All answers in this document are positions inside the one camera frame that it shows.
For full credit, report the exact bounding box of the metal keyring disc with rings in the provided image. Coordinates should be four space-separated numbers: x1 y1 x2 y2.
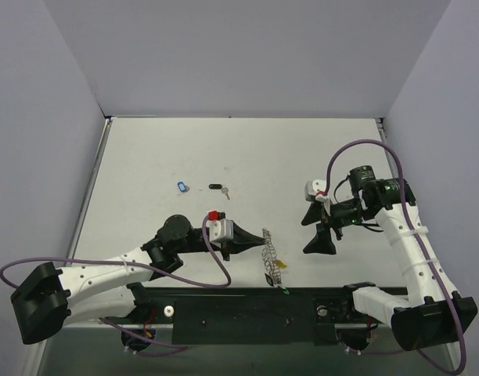
261 228 283 287

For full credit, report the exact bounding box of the yellow tag key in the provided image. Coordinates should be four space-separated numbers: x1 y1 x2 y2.
276 260 287 269

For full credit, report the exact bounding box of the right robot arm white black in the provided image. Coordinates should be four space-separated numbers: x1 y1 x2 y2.
301 165 477 351

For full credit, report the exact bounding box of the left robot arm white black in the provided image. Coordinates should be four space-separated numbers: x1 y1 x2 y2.
10 211 265 345

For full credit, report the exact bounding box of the black tag on keyring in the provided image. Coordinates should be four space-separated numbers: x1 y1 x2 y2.
265 274 274 286

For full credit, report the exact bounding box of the black tag key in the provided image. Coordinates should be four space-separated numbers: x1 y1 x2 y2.
208 183 231 201

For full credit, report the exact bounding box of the blue tag key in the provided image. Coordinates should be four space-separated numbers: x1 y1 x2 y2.
177 181 190 196

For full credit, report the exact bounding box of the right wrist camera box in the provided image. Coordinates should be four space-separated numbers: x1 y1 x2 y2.
304 179 331 204

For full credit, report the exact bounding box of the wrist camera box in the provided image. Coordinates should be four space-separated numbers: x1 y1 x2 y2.
207 211 234 243
304 179 331 204

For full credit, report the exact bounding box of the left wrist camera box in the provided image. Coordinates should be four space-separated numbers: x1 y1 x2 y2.
207 211 234 243

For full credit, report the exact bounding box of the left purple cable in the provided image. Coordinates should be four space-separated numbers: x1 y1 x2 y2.
0 214 232 356

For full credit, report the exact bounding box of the purple cable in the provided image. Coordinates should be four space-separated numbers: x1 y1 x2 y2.
325 139 468 375
0 214 232 356

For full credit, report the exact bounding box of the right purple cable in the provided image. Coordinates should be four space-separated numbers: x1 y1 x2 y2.
325 139 468 375

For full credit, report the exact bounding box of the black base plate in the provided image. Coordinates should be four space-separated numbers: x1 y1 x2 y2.
102 287 381 348

